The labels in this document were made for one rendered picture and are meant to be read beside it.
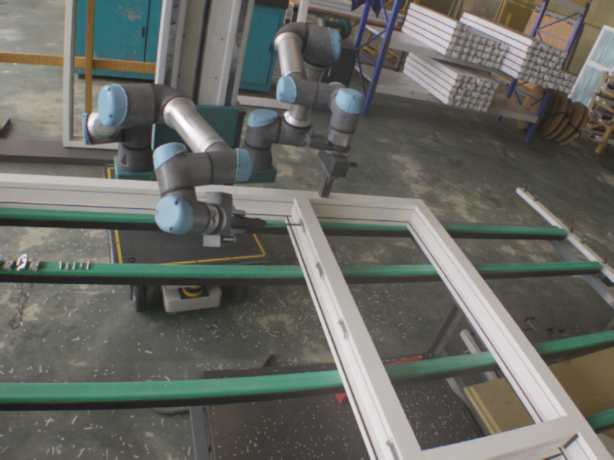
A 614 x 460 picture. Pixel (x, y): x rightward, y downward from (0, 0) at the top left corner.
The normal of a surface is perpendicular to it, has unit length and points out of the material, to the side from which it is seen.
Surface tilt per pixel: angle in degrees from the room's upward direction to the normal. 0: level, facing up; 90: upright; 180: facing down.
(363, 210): 90
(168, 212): 61
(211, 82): 90
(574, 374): 0
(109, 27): 90
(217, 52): 90
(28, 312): 0
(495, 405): 0
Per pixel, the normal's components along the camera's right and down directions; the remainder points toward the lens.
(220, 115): 0.41, 0.57
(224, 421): 0.23, -0.82
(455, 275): -0.94, -0.04
